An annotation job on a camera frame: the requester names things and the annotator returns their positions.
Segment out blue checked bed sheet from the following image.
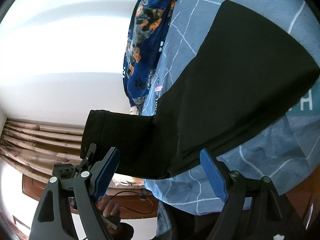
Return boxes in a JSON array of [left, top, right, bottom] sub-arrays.
[[142, 0, 319, 215]]

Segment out white floral pillow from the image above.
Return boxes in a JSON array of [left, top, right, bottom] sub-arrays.
[[129, 106, 139, 115]]

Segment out beige floral curtain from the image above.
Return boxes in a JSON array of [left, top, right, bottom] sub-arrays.
[[1, 120, 84, 183]]

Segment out navy dog print blanket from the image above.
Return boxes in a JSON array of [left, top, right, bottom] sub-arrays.
[[123, 0, 177, 109]]

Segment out black pants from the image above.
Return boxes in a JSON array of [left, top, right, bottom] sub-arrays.
[[80, 1, 319, 179]]

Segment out brown wooden furniture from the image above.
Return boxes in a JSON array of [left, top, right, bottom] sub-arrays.
[[22, 175, 158, 219]]

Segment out black cable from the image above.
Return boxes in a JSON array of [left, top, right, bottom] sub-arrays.
[[107, 190, 155, 215]]

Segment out person's left hand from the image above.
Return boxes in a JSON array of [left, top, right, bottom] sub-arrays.
[[97, 195, 120, 218]]

